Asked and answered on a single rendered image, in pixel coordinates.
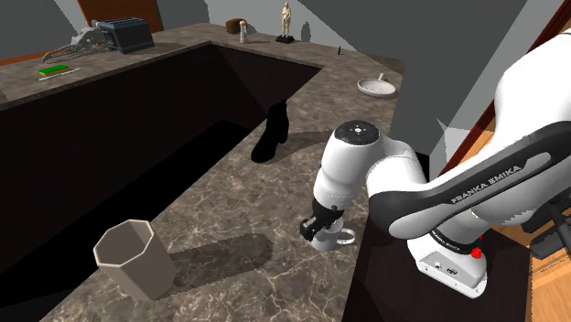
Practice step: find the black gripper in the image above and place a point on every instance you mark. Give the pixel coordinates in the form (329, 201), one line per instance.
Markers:
(319, 220)

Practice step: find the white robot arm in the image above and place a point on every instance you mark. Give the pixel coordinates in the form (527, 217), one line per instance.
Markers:
(401, 178)

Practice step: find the white mug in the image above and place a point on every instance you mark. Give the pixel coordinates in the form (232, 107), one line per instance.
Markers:
(329, 241)

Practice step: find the black boot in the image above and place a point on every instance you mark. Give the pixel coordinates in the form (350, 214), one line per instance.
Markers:
(272, 134)

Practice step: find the dark robot stand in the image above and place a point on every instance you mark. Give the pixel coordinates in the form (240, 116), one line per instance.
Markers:
(401, 290)

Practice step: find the beige octagonal cup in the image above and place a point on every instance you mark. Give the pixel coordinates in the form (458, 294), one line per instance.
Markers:
(134, 263)

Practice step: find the beige human figurine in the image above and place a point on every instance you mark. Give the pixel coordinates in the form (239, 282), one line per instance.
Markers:
(285, 22)

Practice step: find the pink and white bottle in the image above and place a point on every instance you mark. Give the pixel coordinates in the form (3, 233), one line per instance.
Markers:
(243, 31)

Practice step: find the brown bread loaf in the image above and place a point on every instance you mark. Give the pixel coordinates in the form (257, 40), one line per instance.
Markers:
(233, 26)

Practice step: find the black chair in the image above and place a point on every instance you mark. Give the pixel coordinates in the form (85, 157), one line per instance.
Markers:
(551, 223)

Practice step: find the dark blue toaster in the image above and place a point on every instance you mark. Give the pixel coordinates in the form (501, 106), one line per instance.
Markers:
(127, 33)

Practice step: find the brown wooden door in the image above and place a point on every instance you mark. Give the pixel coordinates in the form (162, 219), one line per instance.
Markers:
(120, 11)

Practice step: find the grey bird skull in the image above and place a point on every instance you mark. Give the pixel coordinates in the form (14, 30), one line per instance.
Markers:
(76, 44)

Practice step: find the green and yellow sponge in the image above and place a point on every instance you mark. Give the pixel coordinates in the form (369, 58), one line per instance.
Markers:
(54, 70)

